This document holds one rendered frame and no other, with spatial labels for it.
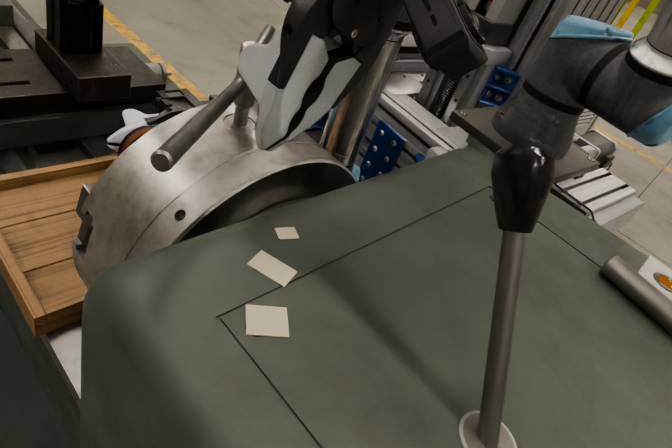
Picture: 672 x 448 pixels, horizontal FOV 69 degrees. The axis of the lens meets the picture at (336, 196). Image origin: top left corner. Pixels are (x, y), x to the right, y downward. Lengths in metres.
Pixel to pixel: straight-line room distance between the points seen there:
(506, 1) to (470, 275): 0.78
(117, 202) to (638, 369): 0.46
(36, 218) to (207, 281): 0.61
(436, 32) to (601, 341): 0.28
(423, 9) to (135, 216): 0.32
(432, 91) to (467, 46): 0.93
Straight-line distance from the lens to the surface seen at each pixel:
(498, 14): 1.11
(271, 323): 0.31
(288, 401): 0.28
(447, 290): 0.39
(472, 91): 1.14
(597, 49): 0.91
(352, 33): 0.34
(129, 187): 0.50
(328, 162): 0.52
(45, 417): 1.09
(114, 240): 0.50
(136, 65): 1.20
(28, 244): 0.87
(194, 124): 0.31
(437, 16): 0.29
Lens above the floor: 1.49
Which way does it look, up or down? 34 degrees down
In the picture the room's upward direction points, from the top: 22 degrees clockwise
